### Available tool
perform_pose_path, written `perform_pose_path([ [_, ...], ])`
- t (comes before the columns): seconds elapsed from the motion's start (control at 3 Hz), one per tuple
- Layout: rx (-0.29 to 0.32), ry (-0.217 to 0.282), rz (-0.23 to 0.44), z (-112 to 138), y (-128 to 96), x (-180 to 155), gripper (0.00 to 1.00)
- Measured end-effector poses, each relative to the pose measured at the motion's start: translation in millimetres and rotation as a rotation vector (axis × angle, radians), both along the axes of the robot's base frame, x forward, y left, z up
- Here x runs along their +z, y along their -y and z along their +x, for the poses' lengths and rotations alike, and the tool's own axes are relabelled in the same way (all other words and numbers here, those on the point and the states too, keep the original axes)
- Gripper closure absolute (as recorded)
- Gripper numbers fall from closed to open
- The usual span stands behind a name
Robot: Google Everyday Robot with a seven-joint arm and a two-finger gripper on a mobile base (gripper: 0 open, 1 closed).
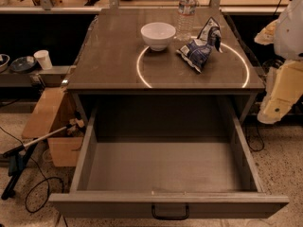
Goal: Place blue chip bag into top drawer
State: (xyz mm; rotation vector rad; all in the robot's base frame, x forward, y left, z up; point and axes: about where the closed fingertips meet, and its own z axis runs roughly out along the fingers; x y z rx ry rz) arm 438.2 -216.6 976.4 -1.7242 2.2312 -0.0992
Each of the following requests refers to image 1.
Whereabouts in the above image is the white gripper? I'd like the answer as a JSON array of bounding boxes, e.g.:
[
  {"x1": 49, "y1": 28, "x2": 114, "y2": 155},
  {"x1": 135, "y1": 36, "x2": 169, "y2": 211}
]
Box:
[{"x1": 254, "y1": 0, "x2": 303, "y2": 124}]

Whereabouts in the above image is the blue chip bag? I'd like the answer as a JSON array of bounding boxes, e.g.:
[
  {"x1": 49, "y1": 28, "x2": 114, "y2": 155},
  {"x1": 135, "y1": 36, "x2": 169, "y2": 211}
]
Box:
[{"x1": 177, "y1": 17, "x2": 222, "y2": 73}]

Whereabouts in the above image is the grey drawer cabinet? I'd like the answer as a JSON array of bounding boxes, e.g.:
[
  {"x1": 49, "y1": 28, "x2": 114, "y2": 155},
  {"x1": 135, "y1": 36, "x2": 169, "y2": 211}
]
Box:
[{"x1": 66, "y1": 7, "x2": 266, "y2": 125}]

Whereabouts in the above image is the open grey top drawer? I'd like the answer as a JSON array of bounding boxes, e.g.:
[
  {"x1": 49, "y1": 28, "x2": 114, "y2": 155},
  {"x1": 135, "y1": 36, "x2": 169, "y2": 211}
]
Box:
[{"x1": 50, "y1": 95, "x2": 289, "y2": 218}]

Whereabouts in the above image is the clear plastic water bottle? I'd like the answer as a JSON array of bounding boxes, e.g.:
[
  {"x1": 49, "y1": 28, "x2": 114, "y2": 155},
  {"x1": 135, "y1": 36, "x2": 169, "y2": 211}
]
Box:
[{"x1": 176, "y1": 0, "x2": 198, "y2": 41}]

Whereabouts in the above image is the white ceramic bowl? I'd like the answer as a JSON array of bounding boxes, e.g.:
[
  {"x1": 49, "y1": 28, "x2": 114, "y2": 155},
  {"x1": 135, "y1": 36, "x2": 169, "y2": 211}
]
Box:
[{"x1": 141, "y1": 22, "x2": 176, "y2": 51}]

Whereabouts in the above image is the low grey side shelf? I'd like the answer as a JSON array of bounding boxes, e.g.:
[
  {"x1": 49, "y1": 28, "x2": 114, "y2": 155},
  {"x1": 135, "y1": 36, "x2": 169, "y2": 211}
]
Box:
[{"x1": 0, "y1": 66, "x2": 70, "y2": 87}]

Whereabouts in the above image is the cardboard box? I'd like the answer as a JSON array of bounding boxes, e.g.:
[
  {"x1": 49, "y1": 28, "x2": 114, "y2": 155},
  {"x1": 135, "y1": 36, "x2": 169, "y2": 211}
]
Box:
[{"x1": 22, "y1": 87, "x2": 83, "y2": 166}]

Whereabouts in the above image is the white paper cup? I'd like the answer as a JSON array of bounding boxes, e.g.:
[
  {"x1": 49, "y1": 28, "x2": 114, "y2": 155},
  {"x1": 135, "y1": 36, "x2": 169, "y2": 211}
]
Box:
[{"x1": 34, "y1": 50, "x2": 52, "y2": 70}]

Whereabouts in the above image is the dark bowl on shelf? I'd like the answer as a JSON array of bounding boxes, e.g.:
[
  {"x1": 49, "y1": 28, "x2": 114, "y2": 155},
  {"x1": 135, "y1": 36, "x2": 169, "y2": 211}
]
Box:
[{"x1": 9, "y1": 56, "x2": 36, "y2": 74}]

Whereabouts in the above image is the grey bowl at edge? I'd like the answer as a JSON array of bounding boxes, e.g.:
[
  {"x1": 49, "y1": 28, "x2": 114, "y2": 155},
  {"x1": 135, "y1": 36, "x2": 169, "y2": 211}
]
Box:
[{"x1": 0, "y1": 54, "x2": 10, "y2": 73}]

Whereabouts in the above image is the black tripod stand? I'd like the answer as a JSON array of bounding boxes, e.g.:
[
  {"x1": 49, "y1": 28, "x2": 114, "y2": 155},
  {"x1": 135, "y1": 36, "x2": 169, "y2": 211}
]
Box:
[{"x1": 1, "y1": 124, "x2": 72, "y2": 201}]

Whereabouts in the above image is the coiled black cable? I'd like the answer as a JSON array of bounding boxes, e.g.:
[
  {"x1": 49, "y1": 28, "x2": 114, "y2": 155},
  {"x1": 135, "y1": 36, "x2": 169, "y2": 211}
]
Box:
[{"x1": 261, "y1": 59, "x2": 285, "y2": 78}]

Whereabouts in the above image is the black drawer handle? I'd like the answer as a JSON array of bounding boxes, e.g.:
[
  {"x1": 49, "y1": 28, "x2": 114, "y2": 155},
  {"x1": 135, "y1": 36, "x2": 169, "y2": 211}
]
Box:
[{"x1": 151, "y1": 203, "x2": 189, "y2": 220}]

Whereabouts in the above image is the black floor cable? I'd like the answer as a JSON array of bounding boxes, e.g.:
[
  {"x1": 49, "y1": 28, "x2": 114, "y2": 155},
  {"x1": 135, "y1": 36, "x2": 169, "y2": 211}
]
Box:
[{"x1": 0, "y1": 126, "x2": 65, "y2": 214}]

